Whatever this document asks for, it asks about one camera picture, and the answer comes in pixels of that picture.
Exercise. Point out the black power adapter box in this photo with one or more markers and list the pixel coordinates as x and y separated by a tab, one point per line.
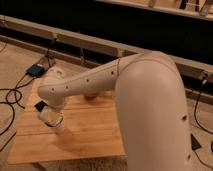
35	71

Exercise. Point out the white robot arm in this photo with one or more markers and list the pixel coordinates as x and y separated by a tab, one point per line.
150	102

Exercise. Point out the metal rail frame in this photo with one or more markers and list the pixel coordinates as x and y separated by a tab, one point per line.
187	67

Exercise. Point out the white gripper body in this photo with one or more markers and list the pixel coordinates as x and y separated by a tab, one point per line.
53	119

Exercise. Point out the wooden board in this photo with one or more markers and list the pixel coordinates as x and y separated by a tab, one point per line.
90	130

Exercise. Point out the small black square marker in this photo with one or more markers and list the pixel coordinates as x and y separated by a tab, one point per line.
40	106

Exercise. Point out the black triangular floor piece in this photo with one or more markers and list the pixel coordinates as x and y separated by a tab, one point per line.
195	144

